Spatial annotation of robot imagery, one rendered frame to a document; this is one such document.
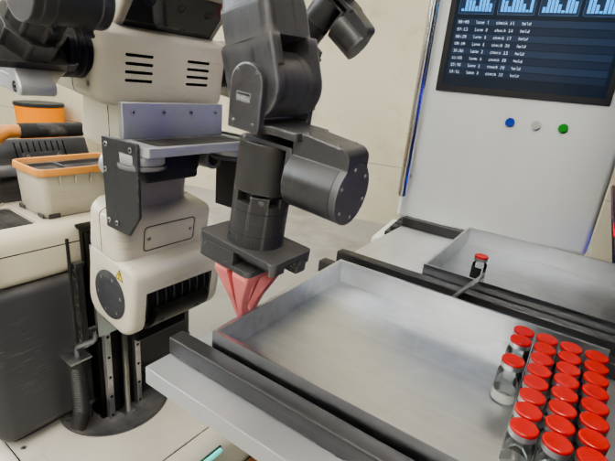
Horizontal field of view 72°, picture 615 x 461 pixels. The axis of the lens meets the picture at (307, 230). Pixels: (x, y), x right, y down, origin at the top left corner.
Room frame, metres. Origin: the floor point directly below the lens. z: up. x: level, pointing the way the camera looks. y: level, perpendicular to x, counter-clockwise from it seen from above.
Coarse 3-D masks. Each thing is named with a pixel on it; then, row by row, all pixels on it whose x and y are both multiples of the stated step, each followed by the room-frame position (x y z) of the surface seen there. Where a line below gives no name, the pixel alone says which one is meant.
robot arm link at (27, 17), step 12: (12, 0) 0.56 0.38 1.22; (24, 0) 0.55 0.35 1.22; (36, 0) 0.54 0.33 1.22; (48, 0) 0.54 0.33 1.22; (108, 0) 0.61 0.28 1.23; (12, 12) 0.56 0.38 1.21; (24, 12) 0.55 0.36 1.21; (36, 12) 0.54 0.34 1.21; (48, 12) 0.55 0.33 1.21; (108, 12) 0.61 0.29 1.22; (36, 24) 0.56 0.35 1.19; (48, 24) 0.57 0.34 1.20; (108, 24) 0.62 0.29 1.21
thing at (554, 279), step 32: (448, 256) 0.71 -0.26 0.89; (512, 256) 0.76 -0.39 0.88; (544, 256) 0.74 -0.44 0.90; (576, 256) 0.72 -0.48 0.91; (480, 288) 0.56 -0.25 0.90; (512, 288) 0.62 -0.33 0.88; (544, 288) 0.63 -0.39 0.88; (576, 288) 0.64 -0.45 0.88; (608, 288) 0.65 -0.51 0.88; (576, 320) 0.49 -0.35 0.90; (608, 320) 0.48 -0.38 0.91
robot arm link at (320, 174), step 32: (256, 64) 0.37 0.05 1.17; (256, 96) 0.37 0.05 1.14; (256, 128) 0.37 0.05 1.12; (288, 128) 0.38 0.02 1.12; (320, 128) 0.40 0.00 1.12; (288, 160) 0.37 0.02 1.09; (320, 160) 0.36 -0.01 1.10; (352, 160) 0.35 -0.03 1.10; (288, 192) 0.36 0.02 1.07; (320, 192) 0.34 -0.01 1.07; (352, 192) 0.36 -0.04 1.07
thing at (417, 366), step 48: (288, 288) 0.48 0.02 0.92; (336, 288) 0.56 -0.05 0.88; (384, 288) 0.54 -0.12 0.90; (240, 336) 0.40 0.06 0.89; (288, 336) 0.42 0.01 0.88; (336, 336) 0.43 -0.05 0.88; (384, 336) 0.44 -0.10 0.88; (432, 336) 0.45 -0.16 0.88; (480, 336) 0.46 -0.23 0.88; (288, 384) 0.32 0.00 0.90; (336, 384) 0.35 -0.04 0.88; (384, 384) 0.35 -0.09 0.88; (432, 384) 0.36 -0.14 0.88; (480, 384) 0.37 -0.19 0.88; (384, 432) 0.27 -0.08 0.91; (432, 432) 0.30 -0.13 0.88; (480, 432) 0.30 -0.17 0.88
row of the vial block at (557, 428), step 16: (560, 352) 0.37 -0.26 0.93; (576, 352) 0.37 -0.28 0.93; (560, 368) 0.34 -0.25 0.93; (576, 368) 0.35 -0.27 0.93; (560, 384) 0.32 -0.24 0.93; (576, 384) 0.32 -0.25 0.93; (560, 400) 0.30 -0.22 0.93; (576, 400) 0.30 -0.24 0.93; (544, 416) 0.29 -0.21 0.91; (560, 416) 0.28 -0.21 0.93; (576, 416) 0.28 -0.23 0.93; (544, 432) 0.27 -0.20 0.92; (560, 432) 0.26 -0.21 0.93; (544, 448) 0.25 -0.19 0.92; (560, 448) 0.24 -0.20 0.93
